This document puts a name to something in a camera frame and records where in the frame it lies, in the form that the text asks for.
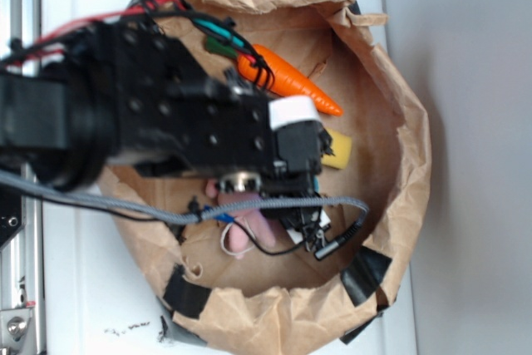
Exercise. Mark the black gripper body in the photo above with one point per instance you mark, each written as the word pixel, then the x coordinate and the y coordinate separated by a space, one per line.
pixel 299 142

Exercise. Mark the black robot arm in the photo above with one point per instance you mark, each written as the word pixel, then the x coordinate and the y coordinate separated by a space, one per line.
pixel 123 94

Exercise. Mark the blue rubber ball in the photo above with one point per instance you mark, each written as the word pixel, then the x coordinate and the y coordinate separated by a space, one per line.
pixel 316 184

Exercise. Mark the yellow sponge piece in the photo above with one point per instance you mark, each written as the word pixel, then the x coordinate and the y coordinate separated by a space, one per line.
pixel 341 147

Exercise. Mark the orange toy carrot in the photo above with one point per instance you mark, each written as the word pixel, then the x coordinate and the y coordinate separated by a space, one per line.
pixel 287 80

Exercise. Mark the pink plush bunny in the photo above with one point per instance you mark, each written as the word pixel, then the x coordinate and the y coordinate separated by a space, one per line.
pixel 235 240

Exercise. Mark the brown paper bag bin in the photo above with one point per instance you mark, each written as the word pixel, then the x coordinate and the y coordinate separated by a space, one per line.
pixel 295 304

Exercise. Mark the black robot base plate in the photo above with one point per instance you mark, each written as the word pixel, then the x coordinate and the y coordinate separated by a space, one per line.
pixel 11 213

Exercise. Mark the aluminium frame rail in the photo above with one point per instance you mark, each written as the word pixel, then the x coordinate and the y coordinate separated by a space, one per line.
pixel 23 316

